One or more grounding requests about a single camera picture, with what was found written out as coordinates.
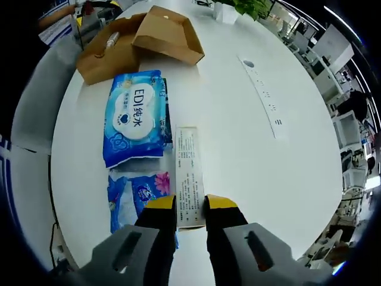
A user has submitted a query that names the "blue floral wipes pack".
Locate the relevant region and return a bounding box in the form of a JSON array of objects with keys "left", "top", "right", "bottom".
[{"left": 107, "top": 171, "right": 179, "bottom": 250}]

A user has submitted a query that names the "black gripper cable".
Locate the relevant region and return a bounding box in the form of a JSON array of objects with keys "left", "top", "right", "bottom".
[{"left": 49, "top": 222, "right": 60, "bottom": 269}]

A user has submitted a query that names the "brown cardboard shoe box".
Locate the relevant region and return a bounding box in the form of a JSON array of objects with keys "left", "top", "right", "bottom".
[{"left": 76, "top": 5, "right": 205, "bottom": 86}]

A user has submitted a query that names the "white narrow carton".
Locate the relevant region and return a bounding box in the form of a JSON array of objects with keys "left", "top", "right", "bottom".
[{"left": 174, "top": 125, "right": 207, "bottom": 232}]

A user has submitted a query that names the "blue wet wipes pack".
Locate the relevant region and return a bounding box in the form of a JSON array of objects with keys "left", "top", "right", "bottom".
[{"left": 102, "top": 70, "right": 167, "bottom": 170}]

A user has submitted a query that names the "green plant in white pot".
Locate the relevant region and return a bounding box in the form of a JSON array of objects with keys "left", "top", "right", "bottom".
[{"left": 213, "top": 0, "right": 270, "bottom": 23}]

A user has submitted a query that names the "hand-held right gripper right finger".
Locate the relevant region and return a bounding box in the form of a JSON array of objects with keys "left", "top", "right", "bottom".
[{"left": 204, "top": 194, "right": 300, "bottom": 286}]

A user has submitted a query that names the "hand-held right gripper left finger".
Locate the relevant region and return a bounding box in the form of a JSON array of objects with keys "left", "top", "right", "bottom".
[{"left": 90, "top": 195, "right": 178, "bottom": 286}]

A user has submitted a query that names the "silver tube bottle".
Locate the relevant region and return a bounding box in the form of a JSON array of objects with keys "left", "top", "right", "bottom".
[{"left": 104, "top": 32, "right": 120, "bottom": 50}]

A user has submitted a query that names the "white table socket strip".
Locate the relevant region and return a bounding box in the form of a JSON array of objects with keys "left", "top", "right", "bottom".
[{"left": 236, "top": 54, "right": 288, "bottom": 140}]

